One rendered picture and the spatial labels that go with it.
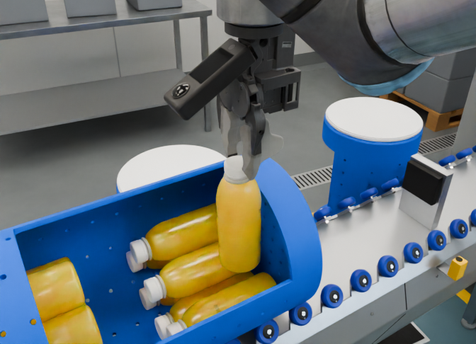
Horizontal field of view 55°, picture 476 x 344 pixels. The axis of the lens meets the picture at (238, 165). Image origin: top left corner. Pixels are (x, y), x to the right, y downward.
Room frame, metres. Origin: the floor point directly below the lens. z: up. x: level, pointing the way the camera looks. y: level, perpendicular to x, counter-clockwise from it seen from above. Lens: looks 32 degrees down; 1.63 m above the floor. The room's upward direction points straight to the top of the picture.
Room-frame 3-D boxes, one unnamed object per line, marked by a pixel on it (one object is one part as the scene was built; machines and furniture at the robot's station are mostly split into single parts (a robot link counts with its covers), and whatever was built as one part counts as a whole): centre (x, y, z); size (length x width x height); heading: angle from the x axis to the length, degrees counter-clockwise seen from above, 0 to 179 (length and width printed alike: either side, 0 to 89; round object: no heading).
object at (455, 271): (0.73, -0.46, 0.92); 0.08 x 0.03 x 0.05; 31
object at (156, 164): (0.91, 0.15, 1.03); 0.28 x 0.28 x 0.01
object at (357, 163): (1.21, -0.40, 0.59); 0.28 x 0.28 x 0.88
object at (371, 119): (1.21, -0.40, 1.03); 0.28 x 0.28 x 0.01
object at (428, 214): (0.87, -0.43, 1.00); 0.10 x 0.04 x 0.15; 31
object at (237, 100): (0.56, -0.03, 1.43); 0.09 x 0.08 x 0.12; 122
